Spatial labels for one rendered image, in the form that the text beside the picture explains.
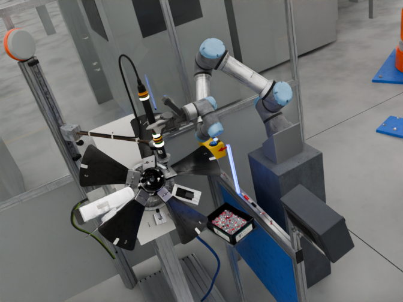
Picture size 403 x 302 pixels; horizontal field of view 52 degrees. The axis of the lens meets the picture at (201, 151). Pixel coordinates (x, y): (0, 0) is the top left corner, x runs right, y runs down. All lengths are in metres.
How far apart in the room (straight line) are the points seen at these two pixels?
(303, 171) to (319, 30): 4.23
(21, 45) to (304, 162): 1.58
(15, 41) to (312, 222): 1.64
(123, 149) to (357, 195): 2.04
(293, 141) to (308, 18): 4.04
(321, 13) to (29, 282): 4.99
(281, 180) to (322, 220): 0.69
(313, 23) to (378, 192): 3.26
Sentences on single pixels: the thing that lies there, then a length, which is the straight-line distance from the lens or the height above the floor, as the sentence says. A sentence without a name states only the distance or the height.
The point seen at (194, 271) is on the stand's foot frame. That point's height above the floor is 0.08.
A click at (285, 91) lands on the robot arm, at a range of 2.17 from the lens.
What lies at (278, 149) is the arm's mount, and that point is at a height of 1.09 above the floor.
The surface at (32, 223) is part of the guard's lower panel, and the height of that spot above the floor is 0.79.
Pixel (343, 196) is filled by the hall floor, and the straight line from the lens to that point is 3.60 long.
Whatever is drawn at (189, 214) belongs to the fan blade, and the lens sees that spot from 2.10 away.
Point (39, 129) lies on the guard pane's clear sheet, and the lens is 2.63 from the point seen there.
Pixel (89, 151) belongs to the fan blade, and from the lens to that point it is 2.06.
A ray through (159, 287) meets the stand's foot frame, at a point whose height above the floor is 0.08.
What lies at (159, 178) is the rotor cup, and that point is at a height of 1.21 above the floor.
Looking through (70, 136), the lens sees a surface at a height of 1.36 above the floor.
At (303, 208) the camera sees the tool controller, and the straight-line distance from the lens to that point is 1.65.
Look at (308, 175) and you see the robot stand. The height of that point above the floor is 0.90.
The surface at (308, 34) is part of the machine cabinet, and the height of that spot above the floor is 0.30.
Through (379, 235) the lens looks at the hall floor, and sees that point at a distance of 3.29.
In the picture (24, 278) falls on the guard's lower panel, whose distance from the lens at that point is 3.18.
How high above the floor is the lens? 2.34
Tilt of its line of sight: 32 degrees down
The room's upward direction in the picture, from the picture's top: 15 degrees counter-clockwise
